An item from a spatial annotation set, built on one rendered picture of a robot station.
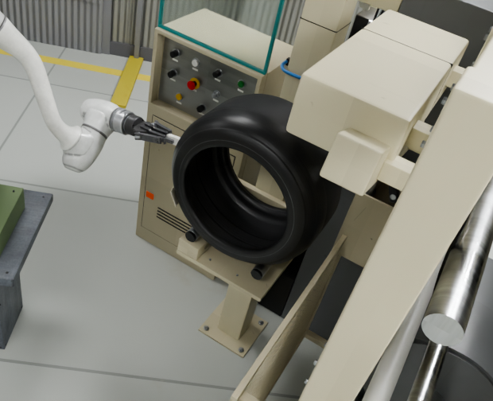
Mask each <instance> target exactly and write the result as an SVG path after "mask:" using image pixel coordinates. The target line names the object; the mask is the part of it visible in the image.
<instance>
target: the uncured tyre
mask: <svg viewBox="0 0 493 401"><path fill-rule="evenodd" d="M292 107H293V103H291V102H290V101H288V100H286V99H283V98H280V97H277V96H274V95H267V94H248V95H239V96H236V97H233V98H230V99H228V100H226V101H224V102H223V103H221V104H220V105H219V106H217V107H215V108H214V109H212V110H211V111H209V112H208V113H207V114H205V115H203V116H202V117H200V118H199V119H197V120H196V121H195V122H193V123H192V124H191V125H190V126H189V127H188V128H187V129H186V130H185V132H184V133H183V134H182V136H181V138H180V139H179V141H178V143H177V145H176V147H175V150H174V153H173V160H172V177H173V186H174V189H175V193H176V196H177V200H178V203H179V205H180V207H181V210H182V212H183V213H184V215H185V217H186V218H187V220H188V222H189V223H190V224H191V225H192V227H193V228H194V229H195V230H196V232H197V233H198V234H199V235H200V236H201V237H202V238H203V239H204V240H205V241H207V242H208V243H209V244H210V245H212V246H213V247H214V248H215V249H217V250H218V251H221V252H222V253H224V254H225V255H228V256H230V257H232V258H234V259H238V260H241V261H243V262H247V263H253V264H258V265H275V264H279V263H284V262H287V261H290V260H291V259H293V258H295V257H297V256H299V255H300V254H301V253H303V252H304V251H306V250H307V249H308V248H309V247H310V246H311V244H312V243H313V242H314V240H315V239H316V238H317V236H318V235H319V234H320V233H321V231H322V230H323V229H324V227H325V226H326V224H327V223H328V222H329V221H330V219H331V218H332V216H333V215H334V213H335V211H336V209H337V207H338V204H339V202H340V195H341V190H342V187H341V186H339V185H337V184H335V183H333V182H331V181H329V180H327V179H325V178H323V177H322V176H321V175H320V171H321V169H322V167H323V164H324V162H325V160H326V157H327V156H328V153H329V152H328V151H327V150H324V149H322V148H320V147H319V146H316V145H314V144H312V143H311V142H307V141H305V140H304V139H302V138H299V137H297V136H296V135H294V134H291V133H289V132H288V131H287V130H286V127H287V123H288V121H289V116H290V112H291V110H292ZM229 148H231V149H234V150H238V151H240V152H242V153H245V154H246V155H248V156H250V157H252V158H253V159H254V160H255V161H257V162H258V163H260V164H261V165H262V166H263V167H264V168H265V169H266V170H267V171H268V172H269V173H270V175H271V176H272V177H273V178H274V180H275V181H276V182H277V184H278V186H279V188H280V190H281V192H282V195H283V197H284V199H285V204H286V208H277V207H274V206H271V205H269V204H266V203H264V202H262V201H261V200H259V199H258V198H256V197H255V196H253V195H252V194H251V193H250V192H249V191H248V190H247V189H246V188H245V187H244V186H243V184H242V183H241V182H240V180H239V179H238V177H237V176H236V174H235V171H234V169H233V167H232V164H231V159H230V152H229Z"/></svg>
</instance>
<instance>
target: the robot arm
mask: <svg viewBox="0 0 493 401"><path fill-rule="evenodd" d="M0 49H1V50H3V51H5V52H7V53H9V54H10V55H12V56H14V57H15V58H16V59H17V60H18V61H19V62H20V63H21V64H22V66H23V67H24V69H25V71H26V73H27V76H28V77H29V81H30V83H31V86H32V89H33V92H34V95H35V97H36V100H37V103H38V106H39V108H40V110H41V114H42V116H43V119H44V121H45V124H46V126H47V127H48V128H49V130H50V131H51V133H52V134H53V135H54V136H55V137H56V138H57V139H58V140H59V141H60V148H61V149H62V150H63V152H64V154H63V156H62V162H63V164H64V167H65V168H67V169H70V170H72V171H74V172H77V173H81V172H83V171H85V170H87V169H88V168H89V167H90V166H91V165H92V164H93V163H94V161H95V159H96V158H97V157H98V156H99V154H100V152H101V150H102V149H103V146H104V143H105V141H106V140H107V138H108V137H109V136H110V135H111V134H112V133H113V132H118V133H120V134H124V135H128V134H129V135H132V136H134V139H135V140H142V141H147V142H153V143H157V144H161V143H162V142H163V143H164V144H166V143H170V144H173V145H175V146H176V145H177V143H178V141H179V139H180V137H178V136H176V135H174V134H172V130H171V129H169V128H168V127H165V126H164V125H162V124H160V123H159V122H158V121H157V120H155V121H154V123H150V122H146V121H144V119H143V118H142V117H140V116H137V115H135V113H133V112H132V111H128V110H126V109H124V108H121V107H119V106H118V105H116V104H114V103H112V102H109V101H106V100H103V99H86V100H85V101H84V102H83V103H82V105H81V107H80V114H81V117H82V119H83V124H82V126H81V127H79V126H74V127H70V126H68V125H66V124H65V123H64V122H63V121H62V119H61V117H60V115H59V112H58V110H57V107H56V102H55V99H54V97H53V93H52V89H51V86H50V83H49V78H48V76H47V73H46V71H45V66H44V65H43V62H42V60H41V58H40V57H39V55H38V53H37V51H36V50H35V49H34V47H33V46H32V45H31V44H30V43H29V42H28V41H27V40H26V39H25V38H24V37H23V36H22V34H21V33H20V32H19V31H18V30H17V29H16V28H15V27H14V25H13V24H12V23H11V22H10V20H9V19H8V18H7V17H6V16H5V15H4V14H3V13H2V12H1V11H0Z"/></svg>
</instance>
